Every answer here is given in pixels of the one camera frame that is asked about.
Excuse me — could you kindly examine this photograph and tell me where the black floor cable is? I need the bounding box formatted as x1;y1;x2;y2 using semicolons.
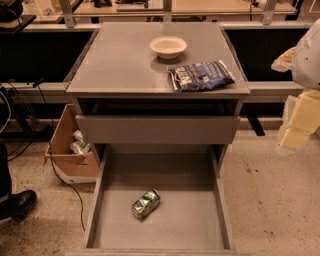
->
33;79;86;232

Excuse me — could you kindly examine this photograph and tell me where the crushed green can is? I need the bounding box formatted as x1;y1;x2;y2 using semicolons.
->
132;189;161;219

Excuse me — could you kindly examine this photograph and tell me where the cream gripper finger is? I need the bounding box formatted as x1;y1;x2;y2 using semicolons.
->
276;89;320;156
271;47;296;72

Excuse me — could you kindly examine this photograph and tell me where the open grey middle drawer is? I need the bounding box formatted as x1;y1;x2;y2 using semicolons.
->
66;146;240;256

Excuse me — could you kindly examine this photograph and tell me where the wooden background desk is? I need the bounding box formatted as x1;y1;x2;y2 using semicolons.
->
23;0;298;24

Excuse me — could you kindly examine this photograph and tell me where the black shoe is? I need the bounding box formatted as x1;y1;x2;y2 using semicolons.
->
0;190;37;221

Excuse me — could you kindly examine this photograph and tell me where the closed grey top drawer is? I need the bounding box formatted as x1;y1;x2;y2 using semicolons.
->
76;115;240;144

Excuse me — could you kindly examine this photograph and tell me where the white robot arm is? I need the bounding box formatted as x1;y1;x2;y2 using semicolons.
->
271;19;320;155

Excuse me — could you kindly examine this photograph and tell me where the grey drawer cabinet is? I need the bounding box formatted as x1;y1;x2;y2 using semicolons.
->
63;21;251;256

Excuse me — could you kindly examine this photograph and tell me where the cardboard box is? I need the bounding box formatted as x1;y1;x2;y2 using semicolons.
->
45;104;99;184

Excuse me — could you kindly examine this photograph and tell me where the white bowl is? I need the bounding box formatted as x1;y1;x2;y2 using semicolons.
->
149;36;187;60

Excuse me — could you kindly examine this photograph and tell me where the blue chip bag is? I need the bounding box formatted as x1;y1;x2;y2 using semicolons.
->
169;60;235;92

